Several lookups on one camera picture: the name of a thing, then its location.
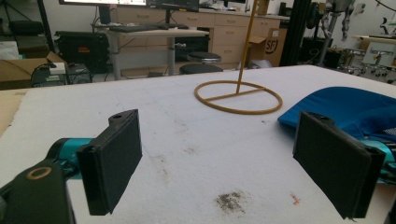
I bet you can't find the grey robot on stand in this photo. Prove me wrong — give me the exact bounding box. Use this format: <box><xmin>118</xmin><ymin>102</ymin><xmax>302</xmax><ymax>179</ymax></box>
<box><xmin>317</xmin><ymin>0</ymin><xmax>357</xmax><ymax>67</ymax></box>

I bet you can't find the office chair wheel base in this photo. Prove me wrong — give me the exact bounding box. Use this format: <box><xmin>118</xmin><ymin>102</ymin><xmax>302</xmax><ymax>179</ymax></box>
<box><xmin>337</xmin><ymin>49</ymin><xmax>396</xmax><ymax>84</ymax></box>

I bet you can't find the gold metal ring-base stand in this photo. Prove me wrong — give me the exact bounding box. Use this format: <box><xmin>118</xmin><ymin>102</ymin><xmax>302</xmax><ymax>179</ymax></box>
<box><xmin>193</xmin><ymin>0</ymin><xmax>284</xmax><ymax>116</ymax></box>

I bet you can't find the black equipment case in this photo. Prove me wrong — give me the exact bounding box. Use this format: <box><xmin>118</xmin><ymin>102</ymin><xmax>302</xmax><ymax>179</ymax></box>
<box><xmin>54</xmin><ymin>30</ymin><xmax>110</xmax><ymax>67</ymax></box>

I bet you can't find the printed cardboard box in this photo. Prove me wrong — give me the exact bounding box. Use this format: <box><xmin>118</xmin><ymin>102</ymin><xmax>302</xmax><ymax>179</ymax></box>
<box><xmin>247</xmin><ymin>27</ymin><xmax>289</xmax><ymax>68</ymax></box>

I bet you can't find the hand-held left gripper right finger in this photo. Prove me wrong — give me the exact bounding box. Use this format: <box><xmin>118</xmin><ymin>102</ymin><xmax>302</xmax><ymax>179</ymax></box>
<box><xmin>292</xmin><ymin>111</ymin><xmax>396</xmax><ymax>220</ymax></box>

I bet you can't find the white table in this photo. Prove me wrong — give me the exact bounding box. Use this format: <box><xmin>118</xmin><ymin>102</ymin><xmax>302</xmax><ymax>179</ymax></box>
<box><xmin>352</xmin><ymin>35</ymin><xmax>396</xmax><ymax>67</ymax></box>

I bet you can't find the large open cardboard box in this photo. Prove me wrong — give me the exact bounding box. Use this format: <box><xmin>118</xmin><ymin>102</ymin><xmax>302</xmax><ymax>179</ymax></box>
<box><xmin>0</xmin><ymin>50</ymin><xmax>68</xmax><ymax>91</ymax></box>

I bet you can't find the black electronic device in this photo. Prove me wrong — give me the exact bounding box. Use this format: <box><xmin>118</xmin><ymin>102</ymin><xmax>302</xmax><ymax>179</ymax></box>
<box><xmin>30</xmin><ymin>63</ymin><xmax>93</xmax><ymax>88</ymax></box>

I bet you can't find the black keyboard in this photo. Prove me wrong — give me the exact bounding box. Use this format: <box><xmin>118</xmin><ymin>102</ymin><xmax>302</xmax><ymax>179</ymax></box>
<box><xmin>108</xmin><ymin>24</ymin><xmax>163</xmax><ymax>34</ymax></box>

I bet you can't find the black tripod leg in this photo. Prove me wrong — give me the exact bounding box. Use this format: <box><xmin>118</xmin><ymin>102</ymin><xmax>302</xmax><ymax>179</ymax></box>
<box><xmin>36</xmin><ymin>0</ymin><xmax>56</xmax><ymax>53</ymax></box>

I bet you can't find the blue cloth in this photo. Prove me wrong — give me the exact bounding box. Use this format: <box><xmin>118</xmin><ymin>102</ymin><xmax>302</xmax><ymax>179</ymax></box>
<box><xmin>277</xmin><ymin>86</ymin><xmax>396</xmax><ymax>145</ymax></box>

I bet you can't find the light wooden desk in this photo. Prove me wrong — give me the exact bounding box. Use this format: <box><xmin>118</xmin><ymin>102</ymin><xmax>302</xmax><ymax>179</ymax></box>
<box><xmin>106</xmin><ymin>27</ymin><xmax>210</xmax><ymax>81</ymax></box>

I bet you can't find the white power adapter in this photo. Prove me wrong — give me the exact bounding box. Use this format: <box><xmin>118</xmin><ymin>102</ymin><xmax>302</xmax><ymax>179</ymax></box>
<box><xmin>49</xmin><ymin>62</ymin><xmax>67</xmax><ymax>76</ymax></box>

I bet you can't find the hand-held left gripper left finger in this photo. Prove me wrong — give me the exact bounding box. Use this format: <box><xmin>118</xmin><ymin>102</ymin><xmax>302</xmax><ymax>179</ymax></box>
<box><xmin>47</xmin><ymin>108</ymin><xmax>143</xmax><ymax>217</ymax></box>

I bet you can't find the black metal column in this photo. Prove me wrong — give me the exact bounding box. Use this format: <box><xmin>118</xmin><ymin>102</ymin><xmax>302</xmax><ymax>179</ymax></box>
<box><xmin>279</xmin><ymin>0</ymin><xmax>313</xmax><ymax>67</ymax></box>

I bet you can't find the light wooden drawer cabinet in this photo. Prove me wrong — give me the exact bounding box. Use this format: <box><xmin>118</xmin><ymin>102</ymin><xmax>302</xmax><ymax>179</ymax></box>
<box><xmin>114</xmin><ymin>6</ymin><xmax>290</xmax><ymax>70</ymax></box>

